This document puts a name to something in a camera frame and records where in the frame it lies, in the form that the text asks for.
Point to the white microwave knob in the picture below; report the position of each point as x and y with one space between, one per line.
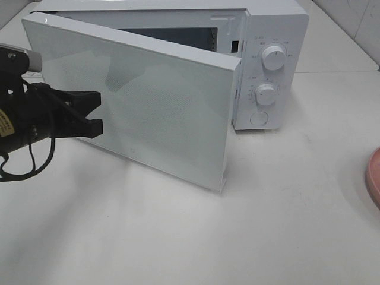
273 56
266 94

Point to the round white door-release button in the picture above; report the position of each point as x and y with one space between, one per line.
259 118

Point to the white microwave oven body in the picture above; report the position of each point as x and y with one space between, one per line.
211 32

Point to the pink round plate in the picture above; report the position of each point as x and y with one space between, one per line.
372 176

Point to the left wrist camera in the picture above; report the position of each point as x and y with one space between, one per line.
15 62

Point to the white microwave door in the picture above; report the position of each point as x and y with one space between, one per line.
165 105

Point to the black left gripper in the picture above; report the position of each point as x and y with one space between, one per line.
32 117

